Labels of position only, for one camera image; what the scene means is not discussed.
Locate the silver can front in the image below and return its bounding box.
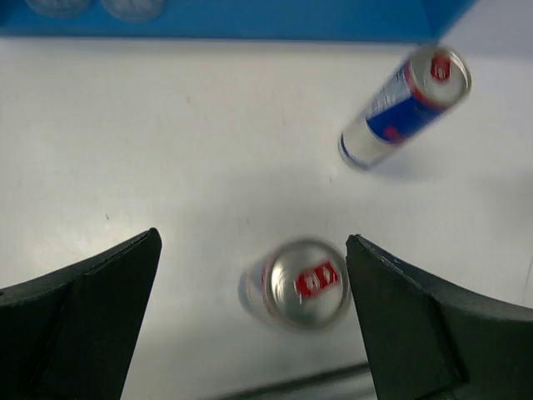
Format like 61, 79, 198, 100
237, 237, 351, 333

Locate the water bottle blue label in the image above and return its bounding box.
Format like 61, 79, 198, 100
101, 0, 165, 23
26, 0, 92, 18

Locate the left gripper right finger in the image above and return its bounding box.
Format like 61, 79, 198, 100
346, 235, 532, 399

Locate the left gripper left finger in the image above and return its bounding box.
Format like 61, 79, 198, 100
1, 228, 162, 399

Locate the red bull can back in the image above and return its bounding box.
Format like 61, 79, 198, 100
338, 44, 471, 169

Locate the blue and yellow wooden shelf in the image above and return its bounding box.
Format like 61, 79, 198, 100
1, 1, 472, 43

